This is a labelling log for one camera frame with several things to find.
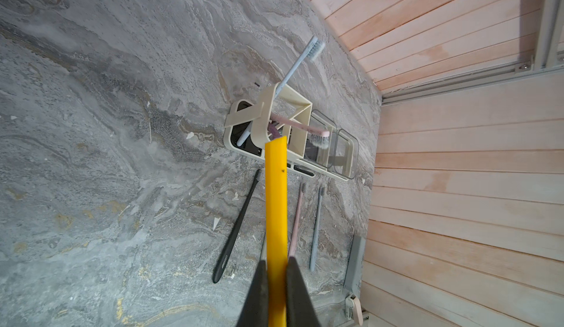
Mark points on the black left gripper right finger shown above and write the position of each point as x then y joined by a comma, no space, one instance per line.
300,311

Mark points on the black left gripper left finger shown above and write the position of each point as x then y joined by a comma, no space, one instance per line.
255,309

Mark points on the yellow toothbrush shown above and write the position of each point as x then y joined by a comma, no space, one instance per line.
276,228

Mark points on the light blue toothbrush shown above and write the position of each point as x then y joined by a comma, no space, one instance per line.
315,241

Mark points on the light pink toothbrush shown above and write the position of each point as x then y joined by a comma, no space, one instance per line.
304,128

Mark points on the pale blue toothbrush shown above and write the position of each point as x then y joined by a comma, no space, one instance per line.
311,51

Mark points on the purple toothbrush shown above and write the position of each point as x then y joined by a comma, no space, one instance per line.
273,131

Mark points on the grey green toothbrush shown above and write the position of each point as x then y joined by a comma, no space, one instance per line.
263,253

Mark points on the black toothbrush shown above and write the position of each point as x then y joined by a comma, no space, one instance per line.
230,242

